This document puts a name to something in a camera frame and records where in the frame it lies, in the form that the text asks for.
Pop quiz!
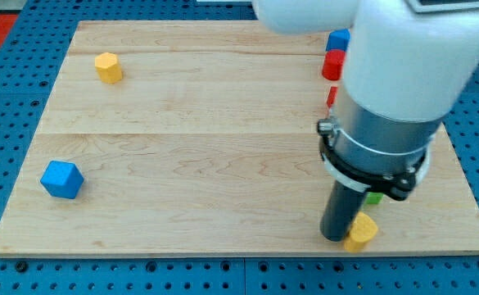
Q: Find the blue block at top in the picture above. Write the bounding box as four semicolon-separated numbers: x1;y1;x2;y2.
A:
326;29;350;52

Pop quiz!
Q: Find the small red block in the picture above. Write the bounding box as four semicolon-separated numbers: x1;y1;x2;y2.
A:
325;86;338;109

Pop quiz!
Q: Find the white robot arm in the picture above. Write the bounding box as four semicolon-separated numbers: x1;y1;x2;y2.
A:
253;0;479;200

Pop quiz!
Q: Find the wooden board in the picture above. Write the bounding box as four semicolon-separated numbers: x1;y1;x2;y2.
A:
0;20;479;259

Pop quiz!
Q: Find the yellow heart block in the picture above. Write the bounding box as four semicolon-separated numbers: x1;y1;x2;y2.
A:
343;211;379;253

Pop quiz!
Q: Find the yellow hexagonal block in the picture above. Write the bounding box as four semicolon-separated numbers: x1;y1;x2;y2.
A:
94;52;123;84

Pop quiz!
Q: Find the blue cube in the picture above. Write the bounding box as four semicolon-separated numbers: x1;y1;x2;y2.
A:
40;161;84;199

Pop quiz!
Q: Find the dark cylindrical pointer tool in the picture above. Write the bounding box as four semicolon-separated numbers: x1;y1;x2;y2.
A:
320;181;366;242

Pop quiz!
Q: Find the red cylinder block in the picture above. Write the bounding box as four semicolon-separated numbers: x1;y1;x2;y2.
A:
322;49;346;81

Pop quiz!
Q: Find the green block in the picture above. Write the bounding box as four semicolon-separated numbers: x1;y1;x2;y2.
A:
365;192;384;205

